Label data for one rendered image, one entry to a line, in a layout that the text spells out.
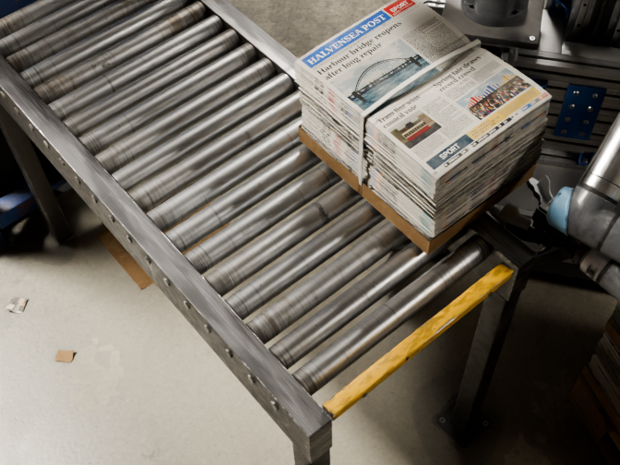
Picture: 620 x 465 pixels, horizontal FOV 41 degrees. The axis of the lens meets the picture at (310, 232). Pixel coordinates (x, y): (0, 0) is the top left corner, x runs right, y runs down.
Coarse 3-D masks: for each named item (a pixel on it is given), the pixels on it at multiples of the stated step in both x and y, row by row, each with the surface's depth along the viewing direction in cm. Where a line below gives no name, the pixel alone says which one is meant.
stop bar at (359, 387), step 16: (496, 272) 151; (512, 272) 151; (480, 288) 149; (496, 288) 150; (448, 304) 147; (464, 304) 147; (432, 320) 146; (448, 320) 145; (416, 336) 144; (432, 336) 144; (400, 352) 142; (416, 352) 143; (368, 368) 141; (384, 368) 140; (352, 384) 139; (368, 384) 139; (336, 400) 137; (352, 400) 137; (336, 416) 136
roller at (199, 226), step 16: (288, 160) 170; (304, 160) 171; (320, 160) 173; (256, 176) 168; (272, 176) 168; (288, 176) 170; (240, 192) 166; (256, 192) 167; (272, 192) 169; (208, 208) 164; (224, 208) 164; (240, 208) 165; (192, 224) 161; (208, 224) 162; (224, 224) 165; (176, 240) 160; (192, 240) 161
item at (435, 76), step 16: (448, 48) 155; (480, 48) 154; (448, 64) 152; (464, 64) 152; (400, 80) 150; (416, 80) 150; (432, 80) 150; (368, 96) 148; (400, 96) 148; (416, 96) 148; (352, 112) 148; (384, 112) 146; (352, 128) 150; (368, 128) 146; (352, 144) 155; (368, 144) 150; (352, 160) 159; (368, 160) 153; (368, 176) 158
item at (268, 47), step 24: (192, 0) 204; (216, 0) 200; (240, 24) 195; (264, 48) 190; (288, 72) 185; (480, 216) 161; (504, 240) 157; (480, 264) 164; (528, 264) 156; (504, 288) 162
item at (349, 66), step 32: (416, 0) 162; (352, 32) 157; (384, 32) 157; (416, 32) 157; (448, 32) 157; (320, 64) 153; (352, 64) 152; (384, 64) 152; (416, 64) 152; (320, 96) 153; (352, 96) 148; (320, 128) 162
